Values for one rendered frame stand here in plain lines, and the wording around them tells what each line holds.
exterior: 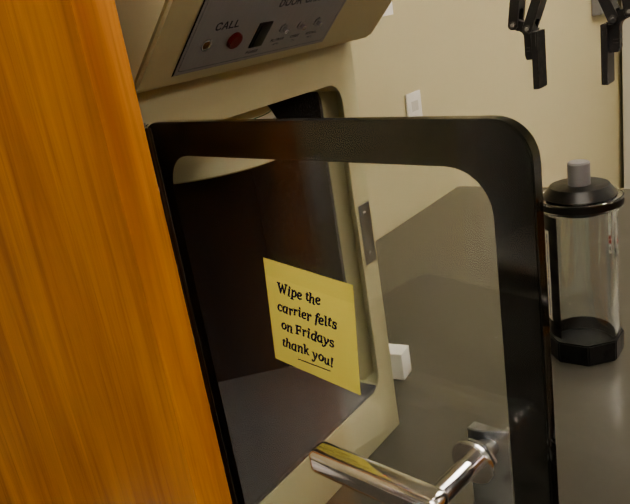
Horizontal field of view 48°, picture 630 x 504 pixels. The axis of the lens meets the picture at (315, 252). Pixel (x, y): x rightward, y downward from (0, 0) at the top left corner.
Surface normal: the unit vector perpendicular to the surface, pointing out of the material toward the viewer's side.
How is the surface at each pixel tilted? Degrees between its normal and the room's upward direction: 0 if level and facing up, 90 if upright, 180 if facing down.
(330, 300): 90
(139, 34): 90
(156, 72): 135
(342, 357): 90
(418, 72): 90
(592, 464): 0
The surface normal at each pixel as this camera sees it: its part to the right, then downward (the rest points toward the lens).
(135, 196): 0.80, 0.07
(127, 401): -0.58, 0.35
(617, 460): -0.15, -0.93
